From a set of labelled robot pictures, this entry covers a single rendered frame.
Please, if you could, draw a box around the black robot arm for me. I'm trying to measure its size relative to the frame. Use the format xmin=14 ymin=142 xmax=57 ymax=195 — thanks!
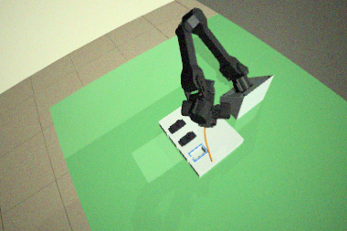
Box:
xmin=175 ymin=7 xmax=253 ymax=128

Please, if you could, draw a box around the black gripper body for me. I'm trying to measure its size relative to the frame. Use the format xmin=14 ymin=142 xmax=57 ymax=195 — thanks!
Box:
xmin=181 ymin=100 xmax=231 ymax=120

